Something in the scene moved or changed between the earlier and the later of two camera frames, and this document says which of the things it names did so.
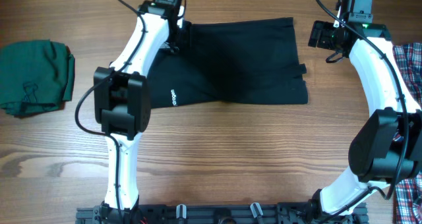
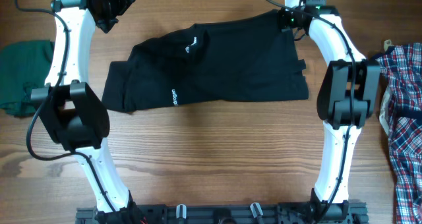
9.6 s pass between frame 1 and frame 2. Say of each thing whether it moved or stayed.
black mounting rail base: stayed
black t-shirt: stayed
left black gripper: moved
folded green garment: stayed
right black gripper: moved
